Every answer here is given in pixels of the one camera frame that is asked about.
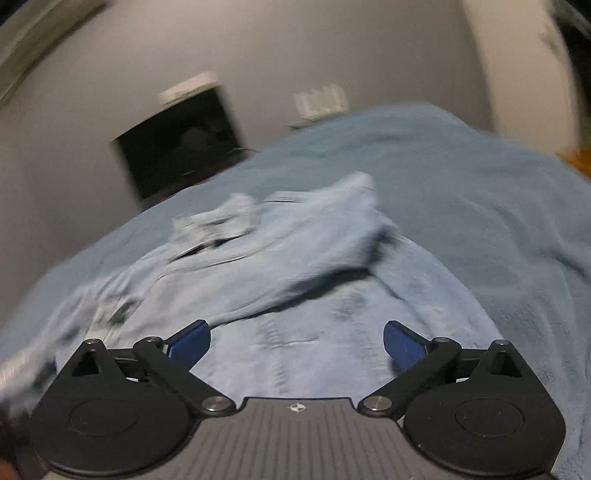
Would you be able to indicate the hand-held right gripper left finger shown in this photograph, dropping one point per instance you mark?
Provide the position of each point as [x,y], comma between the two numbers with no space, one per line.
[190,344]

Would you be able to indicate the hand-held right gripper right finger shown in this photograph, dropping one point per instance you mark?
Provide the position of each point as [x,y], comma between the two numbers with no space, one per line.
[402,345]

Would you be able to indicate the light blue denim garment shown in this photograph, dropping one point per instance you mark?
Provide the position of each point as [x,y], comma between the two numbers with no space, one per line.
[295,258]

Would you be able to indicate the blue fleece blanket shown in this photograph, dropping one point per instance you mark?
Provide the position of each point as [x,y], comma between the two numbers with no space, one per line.
[485,207]

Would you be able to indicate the black flat screen television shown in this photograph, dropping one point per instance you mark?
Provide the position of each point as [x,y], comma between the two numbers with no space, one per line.
[175,147]

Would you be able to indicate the white box on television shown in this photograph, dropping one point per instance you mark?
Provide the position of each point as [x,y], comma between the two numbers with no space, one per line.
[189,87]

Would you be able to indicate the cream door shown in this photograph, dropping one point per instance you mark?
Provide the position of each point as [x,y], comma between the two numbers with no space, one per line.
[517,60]

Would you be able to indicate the white wall outlet panel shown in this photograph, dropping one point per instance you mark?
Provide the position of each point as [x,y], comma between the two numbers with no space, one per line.
[321,100]

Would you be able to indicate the white wall air conditioner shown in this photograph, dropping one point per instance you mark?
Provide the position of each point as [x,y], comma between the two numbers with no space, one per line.
[32,41]

